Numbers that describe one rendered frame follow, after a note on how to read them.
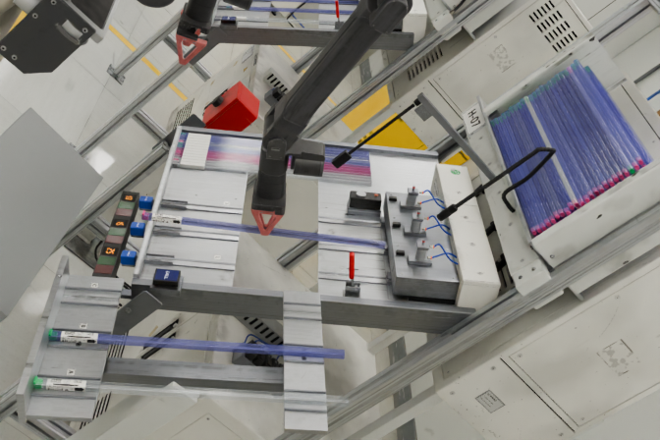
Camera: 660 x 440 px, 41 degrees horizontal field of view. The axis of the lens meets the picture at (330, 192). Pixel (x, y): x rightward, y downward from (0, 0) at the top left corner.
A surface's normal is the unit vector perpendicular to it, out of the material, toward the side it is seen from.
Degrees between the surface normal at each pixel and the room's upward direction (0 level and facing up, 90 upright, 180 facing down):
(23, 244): 0
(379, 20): 101
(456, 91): 90
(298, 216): 90
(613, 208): 90
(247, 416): 0
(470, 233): 42
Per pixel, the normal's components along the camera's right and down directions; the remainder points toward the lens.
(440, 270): 0.12, -0.85
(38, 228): 0.76, -0.56
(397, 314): 0.01, 0.52
